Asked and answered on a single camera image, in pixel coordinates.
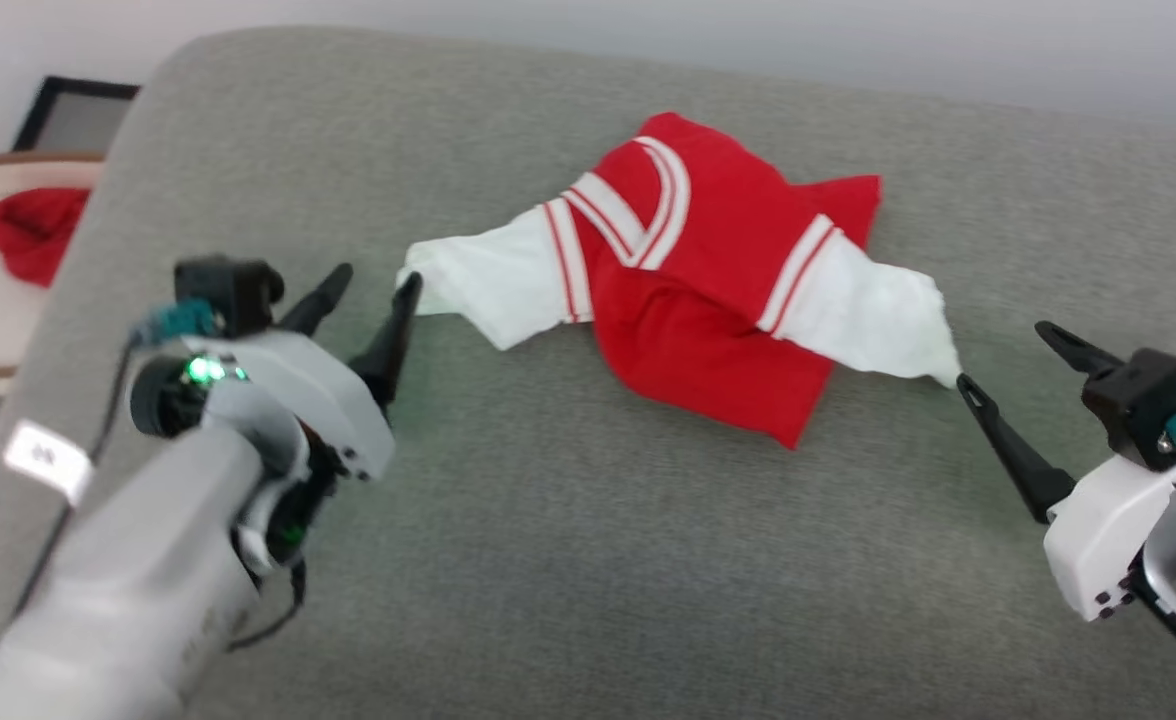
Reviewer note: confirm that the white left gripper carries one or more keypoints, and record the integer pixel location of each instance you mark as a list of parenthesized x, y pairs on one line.
[(318, 400)]

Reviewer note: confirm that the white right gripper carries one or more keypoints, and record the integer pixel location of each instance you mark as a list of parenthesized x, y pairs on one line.
[(1098, 530)]

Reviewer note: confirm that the red and white basketball jersey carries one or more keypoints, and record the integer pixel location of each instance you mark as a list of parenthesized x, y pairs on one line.
[(708, 320)]

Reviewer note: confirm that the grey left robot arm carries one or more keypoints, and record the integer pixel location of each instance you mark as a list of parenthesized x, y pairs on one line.
[(128, 580)]

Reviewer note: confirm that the red cloth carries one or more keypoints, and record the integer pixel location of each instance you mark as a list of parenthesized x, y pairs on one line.
[(33, 235)]

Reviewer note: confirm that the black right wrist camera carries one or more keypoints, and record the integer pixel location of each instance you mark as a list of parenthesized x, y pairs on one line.
[(1143, 400)]

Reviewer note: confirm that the teal left camera connector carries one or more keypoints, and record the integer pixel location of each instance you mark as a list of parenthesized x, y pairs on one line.
[(173, 322)]

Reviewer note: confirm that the black picture frame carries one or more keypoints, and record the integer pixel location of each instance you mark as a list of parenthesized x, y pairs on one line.
[(33, 115)]

